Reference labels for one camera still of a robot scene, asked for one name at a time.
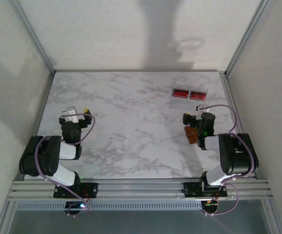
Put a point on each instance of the brown leather card holder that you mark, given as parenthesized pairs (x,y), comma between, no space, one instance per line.
(192,136)

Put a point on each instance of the red credit card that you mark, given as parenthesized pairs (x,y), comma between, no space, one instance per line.
(181,93)
(198,95)

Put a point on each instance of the clear acrylic card stand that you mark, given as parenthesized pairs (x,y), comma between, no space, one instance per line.
(192,87)

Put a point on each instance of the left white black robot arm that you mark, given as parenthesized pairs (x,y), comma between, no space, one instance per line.
(65,150)

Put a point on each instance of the round black controller board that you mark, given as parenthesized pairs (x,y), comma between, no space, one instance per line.
(73,207)
(210,206)

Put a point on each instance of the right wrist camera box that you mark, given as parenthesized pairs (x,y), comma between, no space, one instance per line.
(202,108)

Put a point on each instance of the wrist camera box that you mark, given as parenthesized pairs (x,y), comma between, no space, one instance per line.
(70,115)
(202,108)

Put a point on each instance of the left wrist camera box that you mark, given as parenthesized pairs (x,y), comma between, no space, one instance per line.
(70,115)

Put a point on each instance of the aluminium side rail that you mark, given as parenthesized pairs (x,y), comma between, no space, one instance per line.
(230,92)

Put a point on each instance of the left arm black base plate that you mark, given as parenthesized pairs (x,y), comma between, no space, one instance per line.
(92,189)

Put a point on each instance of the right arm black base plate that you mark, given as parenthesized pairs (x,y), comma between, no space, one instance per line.
(192,190)

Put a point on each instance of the aluminium frame rails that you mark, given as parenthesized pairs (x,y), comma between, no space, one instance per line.
(140,189)

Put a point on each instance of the aluminium frame post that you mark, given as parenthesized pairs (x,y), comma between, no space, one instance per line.
(246,36)
(34,36)

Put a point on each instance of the aluminium frame leg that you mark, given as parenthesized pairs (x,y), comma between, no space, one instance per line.
(6,217)
(272,217)

